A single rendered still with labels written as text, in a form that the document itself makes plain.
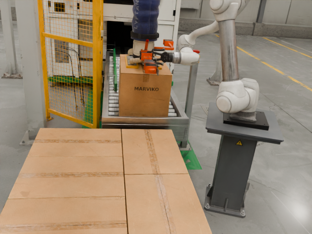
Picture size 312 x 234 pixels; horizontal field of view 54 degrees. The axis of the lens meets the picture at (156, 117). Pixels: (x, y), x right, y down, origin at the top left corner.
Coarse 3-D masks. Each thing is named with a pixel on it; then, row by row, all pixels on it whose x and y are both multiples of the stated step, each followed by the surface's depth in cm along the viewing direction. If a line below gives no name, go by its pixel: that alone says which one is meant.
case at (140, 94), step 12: (120, 60) 264; (120, 72) 241; (132, 72) 234; (144, 72) 236; (168, 72) 242; (120, 84) 235; (132, 84) 236; (144, 84) 237; (156, 84) 239; (168, 84) 240; (120, 96) 239; (132, 96) 240; (144, 96) 241; (156, 96) 243; (168, 96) 244; (120, 108) 243; (132, 108) 245; (144, 108) 246; (156, 108) 247; (168, 108) 248
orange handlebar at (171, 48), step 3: (171, 45) 270; (156, 48) 260; (159, 48) 261; (162, 48) 261; (165, 48) 261; (168, 48) 262; (171, 48) 262; (144, 57) 222; (147, 57) 222; (150, 57) 223; (150, 69) 197; (153, 69) 197
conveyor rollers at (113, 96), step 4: (112, 56) 439; (112, 60) 422; (116, 60) 423; (112, 64) 406; (112, 68) 383; (112, 72) 367; (112, 76) 357; (112, 80) 341; (112, 84) 326; (112, 88) 317; (112, 92) 309; (116, 92) 309; (112, 96) 301; (116, 96) 301; (112, 100) 286; (116, 100) 286; (112, 104) 277; (116, 104) 277; (112, 108) 269; (116, 108) 270; (172, 108) 285; (112, 112) 261; (116, 112) 261; (172, 112) 277; (168, 116) 268; (172, 116) 268; (176, 116) 271
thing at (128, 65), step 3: (126, 57) 268; (126, 60) 258; (129, 60) 257; (126, 63) 250; (129, 63) 249; (135, 63) 250; (126, 66) 243; (129, 66) 244; (132, 66) 244; (135, 66) 244
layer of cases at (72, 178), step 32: (64, 128) 229; (32, 160) 187; (64, 160) 190; (96, 160) 193; (128, 160) 196; (160, 160) 199; (32, 192) 161; (64, 192) 163; (96, 192) 165; (128, 192) 167; (160, 192) 169; (192, 192) 171; (0, 224) 139; (32, 224) 141; (64, 224) 142; (96, 224) 144; (128, 224) 146; (160, 224) 147; (192, 224) 149
